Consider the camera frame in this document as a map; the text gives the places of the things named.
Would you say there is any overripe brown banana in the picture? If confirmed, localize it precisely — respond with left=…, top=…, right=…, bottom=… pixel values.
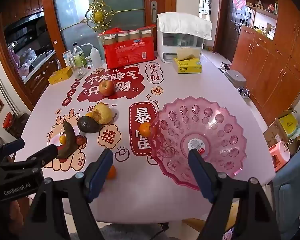
left=56, top=122, right=78, bottom=159

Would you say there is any orange tangerine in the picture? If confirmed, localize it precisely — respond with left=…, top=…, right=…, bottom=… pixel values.
left=139, top=122, right=151, bottom=138
left=106, top=165, right=117, bottom=180

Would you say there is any small red fruit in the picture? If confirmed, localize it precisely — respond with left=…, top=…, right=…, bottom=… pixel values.
left=76, top=135, right=87, bottom=146

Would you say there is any dark green avocado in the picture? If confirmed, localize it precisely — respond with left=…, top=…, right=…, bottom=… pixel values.
left=77, top=116, right=101, bottom=133

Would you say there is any small orange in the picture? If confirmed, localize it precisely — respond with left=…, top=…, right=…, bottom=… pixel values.
left=86, top=112, right=93, bottom=118

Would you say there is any yellow pear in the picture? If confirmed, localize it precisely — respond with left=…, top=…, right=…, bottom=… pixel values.
left=92, top=102, right=113, bottom=125

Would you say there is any red apple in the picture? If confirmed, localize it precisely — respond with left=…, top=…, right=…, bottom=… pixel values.
left=99, top=80, right=115, bottom=97

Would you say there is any pink plastic fruit bowl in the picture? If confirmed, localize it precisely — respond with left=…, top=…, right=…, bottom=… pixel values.
left=148, top=96, right=247, bottom=190

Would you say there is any blue chair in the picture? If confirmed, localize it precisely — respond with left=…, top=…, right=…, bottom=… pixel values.
left=272, top=150, right=300, bottom=239

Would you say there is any pink plastic stool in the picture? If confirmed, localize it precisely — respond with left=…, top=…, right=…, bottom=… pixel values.
left=269, top=140, right=290, bottom=172

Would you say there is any small yellow box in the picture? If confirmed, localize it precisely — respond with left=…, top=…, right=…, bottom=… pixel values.
left=48, top=67, right=72, bottom=85

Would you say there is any cardboard box on floor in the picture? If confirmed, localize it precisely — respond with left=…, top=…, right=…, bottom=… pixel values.
left=263, top=109, right=300, bottom=156

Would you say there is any clear plastic bottle green label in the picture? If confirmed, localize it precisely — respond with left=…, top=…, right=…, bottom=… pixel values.
left=72, top=42, right=87, bottom=67

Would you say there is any white squeeze bottle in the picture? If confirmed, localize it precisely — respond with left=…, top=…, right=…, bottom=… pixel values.
left=90, top=47, right=102, bottom=68

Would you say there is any red drink multipack box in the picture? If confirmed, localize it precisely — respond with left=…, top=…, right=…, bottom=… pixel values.
left=98, top=24, right=155, bottom=69

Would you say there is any grey plastic stool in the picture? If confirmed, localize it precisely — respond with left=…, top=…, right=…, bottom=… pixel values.
left=224, top=69, right=247, bottom=88

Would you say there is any glass sliding door gold ornament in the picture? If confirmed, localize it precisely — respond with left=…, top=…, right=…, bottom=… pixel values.
left=42, top=0, right=177, bottom=68

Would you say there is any yellow tissue box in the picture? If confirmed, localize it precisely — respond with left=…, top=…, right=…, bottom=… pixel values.
left=173, top=55, right=202, bottom=74

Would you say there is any white appliance with cloth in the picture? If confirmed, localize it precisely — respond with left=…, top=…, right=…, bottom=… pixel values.
left=157, top=12, right=212, bottom=63

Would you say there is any wooden cabinet wall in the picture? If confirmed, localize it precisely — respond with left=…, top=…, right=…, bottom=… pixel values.
left=231, top=0, right=300, bottom=125

